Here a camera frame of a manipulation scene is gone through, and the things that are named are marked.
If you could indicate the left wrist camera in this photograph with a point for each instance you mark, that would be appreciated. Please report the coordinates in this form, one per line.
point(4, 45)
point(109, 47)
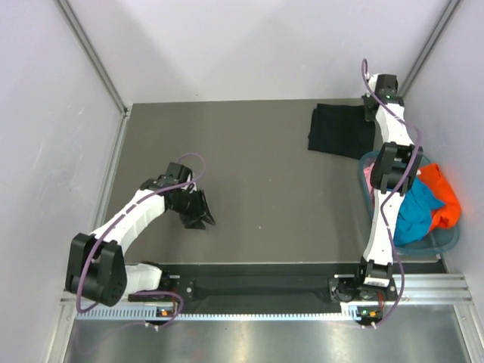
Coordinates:
point(176, 174)

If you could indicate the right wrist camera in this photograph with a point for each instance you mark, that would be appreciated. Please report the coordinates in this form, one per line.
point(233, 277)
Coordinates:
point(384, 86)

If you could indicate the black t shirt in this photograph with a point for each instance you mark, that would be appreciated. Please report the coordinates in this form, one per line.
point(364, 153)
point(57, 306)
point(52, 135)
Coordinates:
point(341, 130)

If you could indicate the teal laundry basket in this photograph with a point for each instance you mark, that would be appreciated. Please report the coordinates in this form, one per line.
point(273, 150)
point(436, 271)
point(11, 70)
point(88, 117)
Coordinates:
point(436, 241)

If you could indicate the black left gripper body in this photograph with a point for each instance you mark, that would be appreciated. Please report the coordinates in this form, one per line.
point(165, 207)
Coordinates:
point(191, 207)

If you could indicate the blue t shirt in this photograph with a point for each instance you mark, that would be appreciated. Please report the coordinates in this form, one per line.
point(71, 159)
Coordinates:
point(415, 214)

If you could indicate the pink t shirt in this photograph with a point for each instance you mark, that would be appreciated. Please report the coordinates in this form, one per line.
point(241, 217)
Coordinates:
point(367, 174)

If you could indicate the orange t shirt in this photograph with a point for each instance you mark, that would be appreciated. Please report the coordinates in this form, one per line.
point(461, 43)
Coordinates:
point(448, 215)

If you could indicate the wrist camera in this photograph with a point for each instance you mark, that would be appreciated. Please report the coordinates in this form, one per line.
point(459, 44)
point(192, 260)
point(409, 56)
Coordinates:
point(176, 174)
point(384, 86)

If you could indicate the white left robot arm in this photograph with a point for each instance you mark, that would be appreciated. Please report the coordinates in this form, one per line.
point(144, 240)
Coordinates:
point(96, 268)

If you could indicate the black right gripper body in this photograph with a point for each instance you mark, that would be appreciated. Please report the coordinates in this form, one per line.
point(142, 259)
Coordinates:
point(368, 115)

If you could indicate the aluminium frame rail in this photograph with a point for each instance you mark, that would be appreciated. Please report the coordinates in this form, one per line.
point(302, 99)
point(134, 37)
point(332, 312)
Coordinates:
point(413, 288)

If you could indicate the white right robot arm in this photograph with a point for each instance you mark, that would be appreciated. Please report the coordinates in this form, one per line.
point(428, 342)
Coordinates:
point(392, 176)

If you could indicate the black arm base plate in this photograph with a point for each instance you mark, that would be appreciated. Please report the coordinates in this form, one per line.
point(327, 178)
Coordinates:
point(283, 273)

